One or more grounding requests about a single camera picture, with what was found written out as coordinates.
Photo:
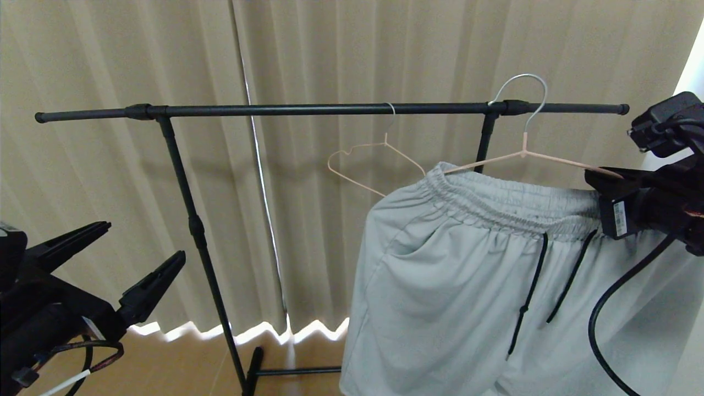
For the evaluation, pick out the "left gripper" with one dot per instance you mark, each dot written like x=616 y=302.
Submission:
x=44 y=313

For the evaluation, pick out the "pale grey shorts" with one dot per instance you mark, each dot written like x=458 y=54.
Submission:
x=440 y=286

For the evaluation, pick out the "black clothes rack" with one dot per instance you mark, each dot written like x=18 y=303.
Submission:
x=275 y=109

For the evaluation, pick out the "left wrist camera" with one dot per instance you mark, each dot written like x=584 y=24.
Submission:
x=11 y=253

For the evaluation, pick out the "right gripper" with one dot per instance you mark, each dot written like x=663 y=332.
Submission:
x=660 y=212

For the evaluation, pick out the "pink clothes hanger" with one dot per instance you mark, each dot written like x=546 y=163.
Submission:
x=404 y=155
x=525 y=144

